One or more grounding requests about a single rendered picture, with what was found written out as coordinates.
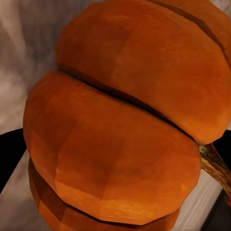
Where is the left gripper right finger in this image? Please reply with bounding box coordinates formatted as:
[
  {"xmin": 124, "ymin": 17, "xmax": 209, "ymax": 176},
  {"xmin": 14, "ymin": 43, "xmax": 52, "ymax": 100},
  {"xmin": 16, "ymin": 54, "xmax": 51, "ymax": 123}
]
[{"xmin": 213, "ymin": 129, "xmax": 231, "ymax": 172}]

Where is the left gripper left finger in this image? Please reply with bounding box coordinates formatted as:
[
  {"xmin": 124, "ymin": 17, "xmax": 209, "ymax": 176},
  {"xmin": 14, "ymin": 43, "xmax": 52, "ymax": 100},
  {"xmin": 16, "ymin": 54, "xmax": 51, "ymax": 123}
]
[{"xmin": 0, "ymin": 128, "xmax": 27, "ymax": 193}]

